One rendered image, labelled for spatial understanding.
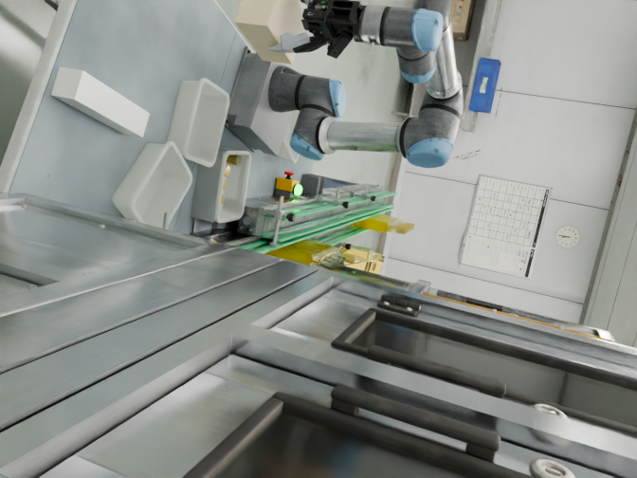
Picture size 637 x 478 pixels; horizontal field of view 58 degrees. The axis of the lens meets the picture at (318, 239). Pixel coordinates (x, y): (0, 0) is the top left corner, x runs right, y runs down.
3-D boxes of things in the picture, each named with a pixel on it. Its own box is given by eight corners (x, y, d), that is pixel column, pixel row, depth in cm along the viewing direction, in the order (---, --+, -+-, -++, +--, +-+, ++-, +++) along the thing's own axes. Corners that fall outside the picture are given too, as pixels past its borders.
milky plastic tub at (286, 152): (276, 161, 232) (295, 166, 229) (259, 131, 211) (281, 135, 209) (290, 125, 237) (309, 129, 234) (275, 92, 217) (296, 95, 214)
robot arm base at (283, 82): (276, 58, 185) (304, 62, 181) (291, 75, 199) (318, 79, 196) (263, 103, 184) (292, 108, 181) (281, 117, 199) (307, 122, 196)
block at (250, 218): (235, 231, 194) (254, 236, 192) (239, 204, 193) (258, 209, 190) (240, 230, 198) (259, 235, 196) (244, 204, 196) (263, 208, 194)
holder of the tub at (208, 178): (189, 234, 179) (210, 240, 177) (200, 146, 174) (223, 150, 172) (216, 229, 195) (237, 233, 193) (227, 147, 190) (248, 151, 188)
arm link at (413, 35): (436, 63, 116) (432, 38, 108) (383, 56, 119) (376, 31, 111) (445, 28, 117) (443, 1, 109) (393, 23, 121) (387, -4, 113)
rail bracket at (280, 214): (253, 242, 193) (287, 250, 189) (261, 193, 189) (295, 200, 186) (257, 241, 195) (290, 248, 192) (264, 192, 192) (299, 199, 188)
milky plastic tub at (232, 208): (191, 218, 178) (216, 224, 175) (201, 145, 174) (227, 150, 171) (220, 213, 194) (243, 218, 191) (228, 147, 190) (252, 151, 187)
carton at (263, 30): (251, -30, 120) (283, -28, 118) (277, 13, 135) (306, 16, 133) (234, 22, 118) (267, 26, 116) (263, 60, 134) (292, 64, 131)
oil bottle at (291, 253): (260, 258, 202) (317, 272, 196) (263, 242, 201) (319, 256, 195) (266, 255, 208) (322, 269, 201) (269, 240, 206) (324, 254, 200)
